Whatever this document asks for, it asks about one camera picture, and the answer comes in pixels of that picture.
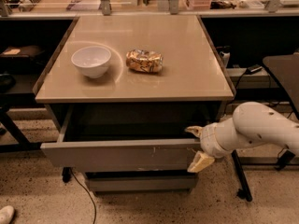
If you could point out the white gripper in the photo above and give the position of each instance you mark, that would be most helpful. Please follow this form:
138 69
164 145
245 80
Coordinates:
207 139

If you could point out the grey top drawer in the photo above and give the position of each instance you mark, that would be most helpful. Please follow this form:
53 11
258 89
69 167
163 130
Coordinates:
125 138

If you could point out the grey drawer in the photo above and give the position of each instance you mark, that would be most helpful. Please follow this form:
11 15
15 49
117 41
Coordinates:
125 138
142 183

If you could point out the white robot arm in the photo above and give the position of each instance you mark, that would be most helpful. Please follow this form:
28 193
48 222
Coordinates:
252 124

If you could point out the grey drawer cabinet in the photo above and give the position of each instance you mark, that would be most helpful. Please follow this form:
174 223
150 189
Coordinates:
122 92

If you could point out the grey bottom drawer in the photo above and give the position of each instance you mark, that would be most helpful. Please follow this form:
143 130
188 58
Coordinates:
142 183

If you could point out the black table leg bar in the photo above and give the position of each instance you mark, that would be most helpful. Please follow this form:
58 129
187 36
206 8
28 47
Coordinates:
244 191

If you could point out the black phone device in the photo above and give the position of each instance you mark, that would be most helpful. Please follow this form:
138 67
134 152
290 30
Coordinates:
253 69

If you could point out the crumpled gold snack bag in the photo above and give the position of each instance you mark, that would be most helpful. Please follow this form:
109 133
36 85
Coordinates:
144 61

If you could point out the dark round stool seat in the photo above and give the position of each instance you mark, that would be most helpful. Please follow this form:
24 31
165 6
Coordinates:
285 71

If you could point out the white bowl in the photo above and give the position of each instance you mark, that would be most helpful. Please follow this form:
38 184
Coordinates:
92 61

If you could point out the white shoe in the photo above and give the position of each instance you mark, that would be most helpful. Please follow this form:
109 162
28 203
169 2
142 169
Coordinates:
6 214

